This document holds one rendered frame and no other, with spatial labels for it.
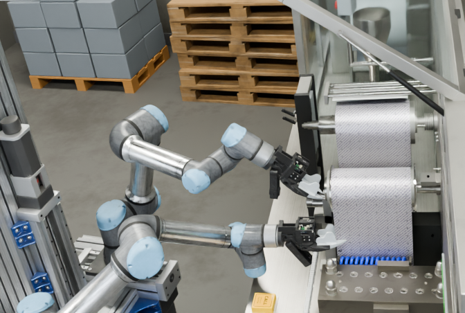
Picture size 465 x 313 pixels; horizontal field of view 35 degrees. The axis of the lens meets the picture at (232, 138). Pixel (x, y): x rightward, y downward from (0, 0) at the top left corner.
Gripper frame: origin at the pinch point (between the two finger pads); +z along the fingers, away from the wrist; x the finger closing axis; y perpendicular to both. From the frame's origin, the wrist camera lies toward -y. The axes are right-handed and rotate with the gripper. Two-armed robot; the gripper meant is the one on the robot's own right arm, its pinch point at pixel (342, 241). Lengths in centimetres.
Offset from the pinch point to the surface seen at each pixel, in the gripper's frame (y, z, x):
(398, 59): 69, 20, -14
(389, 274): -5.9, 14.5, -8.3
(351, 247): -2.2, 2.6, -0.2
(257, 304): -16.5, -27.7, -11.8
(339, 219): 9.1, -0.3, -0.3
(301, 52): 19, -23, 102
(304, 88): 35, -13, 38
